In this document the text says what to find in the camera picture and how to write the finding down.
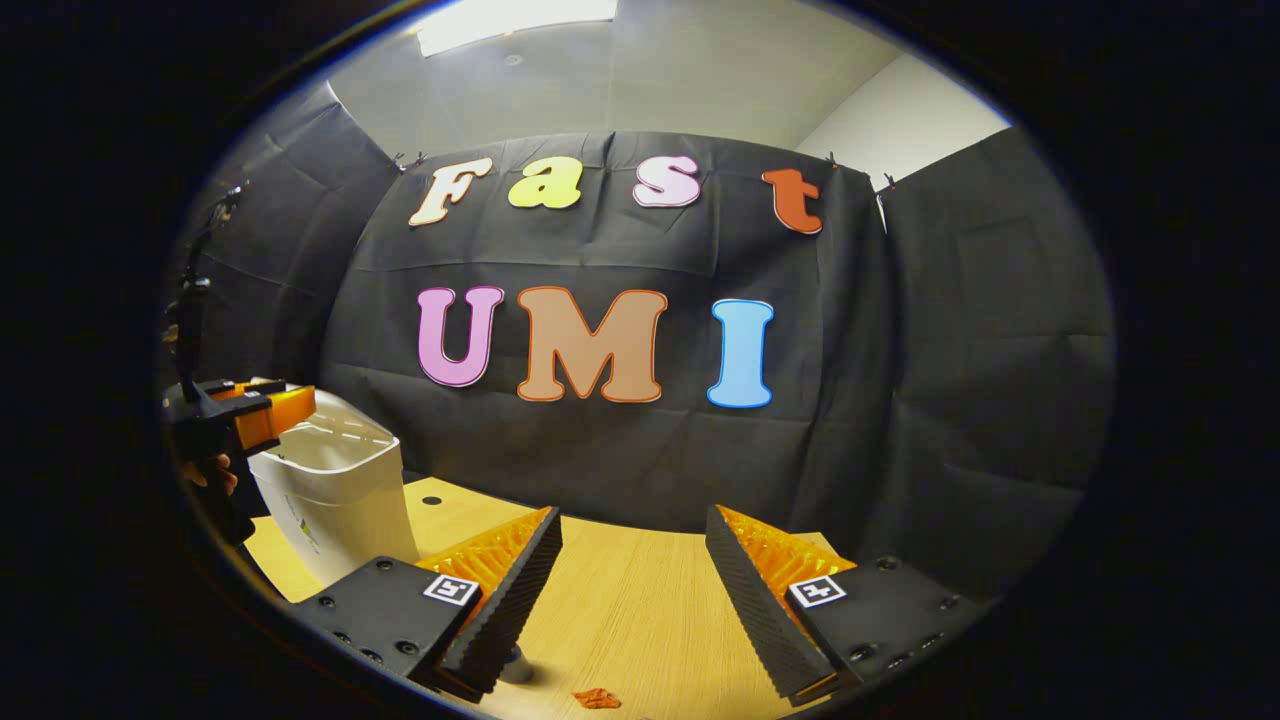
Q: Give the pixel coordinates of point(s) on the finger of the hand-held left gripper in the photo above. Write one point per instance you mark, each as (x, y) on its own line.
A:
(285, 410)
(250, 388)

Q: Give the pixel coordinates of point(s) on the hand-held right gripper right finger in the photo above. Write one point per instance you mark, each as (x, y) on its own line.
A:
(745, 610)

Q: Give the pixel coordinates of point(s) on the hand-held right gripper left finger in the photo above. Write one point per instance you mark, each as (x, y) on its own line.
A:
(510, 610)

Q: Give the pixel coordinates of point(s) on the silver pop can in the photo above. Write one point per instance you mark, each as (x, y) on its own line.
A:
(516, 666)

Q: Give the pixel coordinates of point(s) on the white desktop garbage bin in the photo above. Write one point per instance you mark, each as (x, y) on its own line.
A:
(350, 510)

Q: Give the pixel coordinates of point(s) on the orange paper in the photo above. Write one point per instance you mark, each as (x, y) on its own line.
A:
(597, 698)

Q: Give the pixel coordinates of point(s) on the wooden desktop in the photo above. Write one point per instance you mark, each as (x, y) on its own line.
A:
(640, 620)

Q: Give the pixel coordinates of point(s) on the black backdrop cloth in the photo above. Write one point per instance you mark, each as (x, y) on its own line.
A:
(950, 380)

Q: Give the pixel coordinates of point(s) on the ceiling light panel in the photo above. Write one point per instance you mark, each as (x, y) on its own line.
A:
(515, 20)

